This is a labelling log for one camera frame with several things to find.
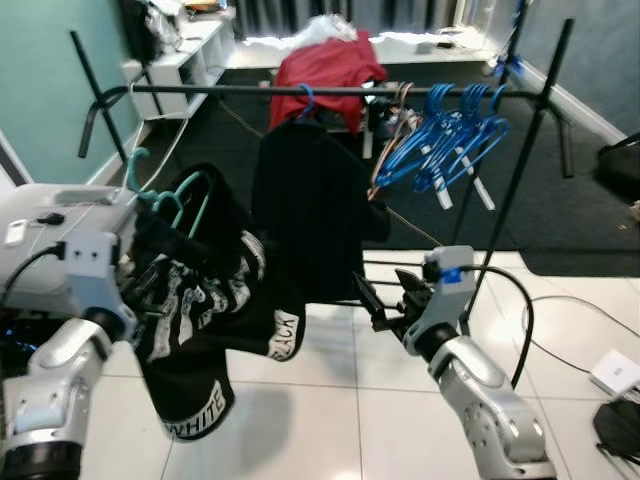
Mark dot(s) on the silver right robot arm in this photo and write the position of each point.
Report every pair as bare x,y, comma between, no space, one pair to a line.
480,400

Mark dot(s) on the small black device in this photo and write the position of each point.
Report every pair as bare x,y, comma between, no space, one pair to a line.
50,218

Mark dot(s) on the white shelf unit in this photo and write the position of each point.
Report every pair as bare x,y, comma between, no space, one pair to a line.
190,60

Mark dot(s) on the black robot foot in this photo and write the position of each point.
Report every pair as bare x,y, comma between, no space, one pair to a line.
615,430

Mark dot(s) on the plain black garment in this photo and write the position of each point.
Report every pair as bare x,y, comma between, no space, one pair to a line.
310,200

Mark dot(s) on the black bag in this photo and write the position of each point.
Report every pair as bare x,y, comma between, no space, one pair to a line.
622,170

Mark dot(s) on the black T-shirt white print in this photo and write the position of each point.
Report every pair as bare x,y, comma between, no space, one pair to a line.
200,335

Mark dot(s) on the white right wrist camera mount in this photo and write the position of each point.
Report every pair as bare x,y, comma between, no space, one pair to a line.
440,295

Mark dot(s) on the white crumpled cloth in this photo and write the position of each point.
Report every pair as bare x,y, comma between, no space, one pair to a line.
328,30

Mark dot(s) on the blue plastic hanger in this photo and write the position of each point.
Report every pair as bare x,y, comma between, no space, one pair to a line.
311,103
420,150
450,150
490,135

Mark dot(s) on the black metal clothes rack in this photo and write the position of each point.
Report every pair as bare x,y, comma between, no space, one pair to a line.
200,90

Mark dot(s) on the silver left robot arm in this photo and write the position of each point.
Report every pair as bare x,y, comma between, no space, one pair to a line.
50,385

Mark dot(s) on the teal plastic hanger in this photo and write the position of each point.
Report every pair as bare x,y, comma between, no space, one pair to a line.
165,203

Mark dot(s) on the white power adapter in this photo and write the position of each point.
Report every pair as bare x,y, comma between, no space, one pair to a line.
615,372

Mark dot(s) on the red garment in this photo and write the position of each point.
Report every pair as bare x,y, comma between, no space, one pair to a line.
330,65

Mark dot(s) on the small white device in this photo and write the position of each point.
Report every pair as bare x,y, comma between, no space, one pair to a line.
15,233

